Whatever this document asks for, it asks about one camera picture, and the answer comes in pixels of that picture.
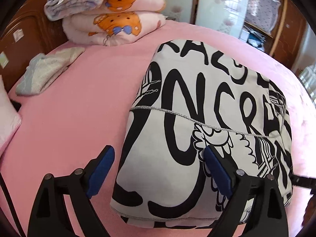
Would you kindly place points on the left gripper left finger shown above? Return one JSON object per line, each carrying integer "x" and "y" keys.
{"x": 49, "y": 215}

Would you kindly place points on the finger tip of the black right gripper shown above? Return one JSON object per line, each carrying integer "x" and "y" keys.
{"x": 304, "y": 182}

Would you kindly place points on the black white graffiti jacket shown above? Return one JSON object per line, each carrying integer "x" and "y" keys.
{"x": 193, "y": 96}

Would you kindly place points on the pink bed sheet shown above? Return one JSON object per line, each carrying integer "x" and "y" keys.
{"x": 86, "y": 109}

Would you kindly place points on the pink pillow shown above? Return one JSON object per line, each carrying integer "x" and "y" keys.
{"x": 10, "y": 119}

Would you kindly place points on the white ruffled curtain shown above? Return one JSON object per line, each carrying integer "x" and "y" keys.
{"x": 308, "y": 79}

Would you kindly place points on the folded beige towel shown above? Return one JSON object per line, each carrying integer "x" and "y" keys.
{"x": 44, "y": 69}

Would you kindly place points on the brown wooden cabinet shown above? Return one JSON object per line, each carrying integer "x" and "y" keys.
{"x": 275, "y": 27}

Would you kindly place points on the brown wooden headboard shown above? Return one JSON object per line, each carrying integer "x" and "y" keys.
{"x": 28, "y": 34}

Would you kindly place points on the floral wardrobe door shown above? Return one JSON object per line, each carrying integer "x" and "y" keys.
{"x": 226, "y": 16}

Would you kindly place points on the pink bear print quilt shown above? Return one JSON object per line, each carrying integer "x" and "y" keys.
{"x": 106, "y": 22}

